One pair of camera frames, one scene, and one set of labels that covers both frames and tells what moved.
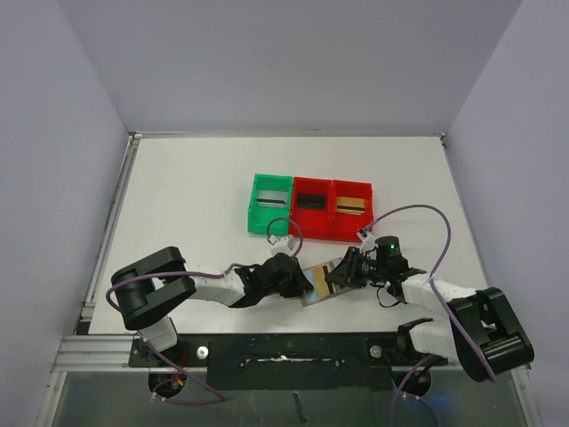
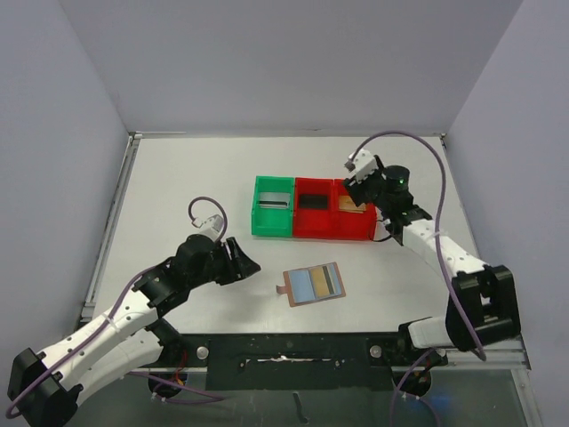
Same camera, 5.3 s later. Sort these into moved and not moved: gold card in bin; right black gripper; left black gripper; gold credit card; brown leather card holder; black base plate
Moved: left black gripper; right black gripper
Not moved: gold credit card; gold card in bin; brown leather card holder; black base plate
